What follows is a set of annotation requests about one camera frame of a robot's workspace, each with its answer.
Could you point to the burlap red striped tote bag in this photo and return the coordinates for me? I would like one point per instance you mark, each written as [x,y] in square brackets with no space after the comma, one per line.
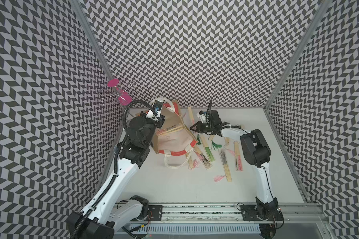
[174,144]

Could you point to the chrome stand with pink cups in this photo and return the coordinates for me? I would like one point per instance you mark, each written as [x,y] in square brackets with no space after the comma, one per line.
[114,94]

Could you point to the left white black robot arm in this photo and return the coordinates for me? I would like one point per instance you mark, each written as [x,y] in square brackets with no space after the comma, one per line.
[98,219]

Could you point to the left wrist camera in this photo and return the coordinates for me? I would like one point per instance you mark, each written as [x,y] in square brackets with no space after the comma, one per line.
[155,114]

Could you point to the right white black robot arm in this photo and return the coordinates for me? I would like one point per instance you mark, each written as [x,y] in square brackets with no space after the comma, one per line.
[256,152]

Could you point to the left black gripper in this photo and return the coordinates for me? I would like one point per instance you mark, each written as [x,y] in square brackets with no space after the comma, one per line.
[160,122]

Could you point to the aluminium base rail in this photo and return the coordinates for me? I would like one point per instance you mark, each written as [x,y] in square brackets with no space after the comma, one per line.
[226,220]

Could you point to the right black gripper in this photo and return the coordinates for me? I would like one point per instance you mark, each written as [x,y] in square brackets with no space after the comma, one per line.
[198,125]

